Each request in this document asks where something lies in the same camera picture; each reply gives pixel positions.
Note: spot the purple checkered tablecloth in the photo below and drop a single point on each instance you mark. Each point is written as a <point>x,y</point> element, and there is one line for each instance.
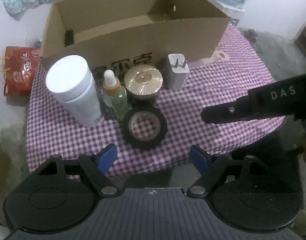
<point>193,130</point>

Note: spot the black cylinder tube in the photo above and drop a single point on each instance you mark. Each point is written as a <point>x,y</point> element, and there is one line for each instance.
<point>68,37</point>

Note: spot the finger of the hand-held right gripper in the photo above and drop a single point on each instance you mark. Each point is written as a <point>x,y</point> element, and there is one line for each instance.
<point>225,111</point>

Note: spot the black tape roll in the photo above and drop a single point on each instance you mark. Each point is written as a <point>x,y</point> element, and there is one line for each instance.
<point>144,144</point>

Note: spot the red gift bag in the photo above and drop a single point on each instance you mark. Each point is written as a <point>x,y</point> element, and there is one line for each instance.
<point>18,72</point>

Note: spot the white plastic bottle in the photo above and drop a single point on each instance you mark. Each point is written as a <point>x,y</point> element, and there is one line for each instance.
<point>75,95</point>

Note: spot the green dropper bottle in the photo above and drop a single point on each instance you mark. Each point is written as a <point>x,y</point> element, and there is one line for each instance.
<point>115,100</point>

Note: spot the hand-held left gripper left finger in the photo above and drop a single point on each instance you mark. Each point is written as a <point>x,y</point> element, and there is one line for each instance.
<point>108,158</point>

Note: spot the white charger plug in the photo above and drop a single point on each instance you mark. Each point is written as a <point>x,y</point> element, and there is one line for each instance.
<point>176,77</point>

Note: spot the dark rag clump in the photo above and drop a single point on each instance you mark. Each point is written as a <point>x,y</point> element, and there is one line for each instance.
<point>251,33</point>

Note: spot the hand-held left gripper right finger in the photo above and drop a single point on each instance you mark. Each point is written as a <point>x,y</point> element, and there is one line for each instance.
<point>199,158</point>

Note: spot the gold lid cream jar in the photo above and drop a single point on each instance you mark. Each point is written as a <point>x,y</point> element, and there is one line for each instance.
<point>143,78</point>

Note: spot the white water dispenser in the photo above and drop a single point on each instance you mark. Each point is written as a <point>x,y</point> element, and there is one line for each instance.
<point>230,7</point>

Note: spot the brown cardboard box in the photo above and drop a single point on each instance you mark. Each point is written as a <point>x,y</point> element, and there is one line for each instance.
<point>193,37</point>

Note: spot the dark wooden cabinet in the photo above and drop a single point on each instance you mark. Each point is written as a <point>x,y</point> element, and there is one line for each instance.
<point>305,40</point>

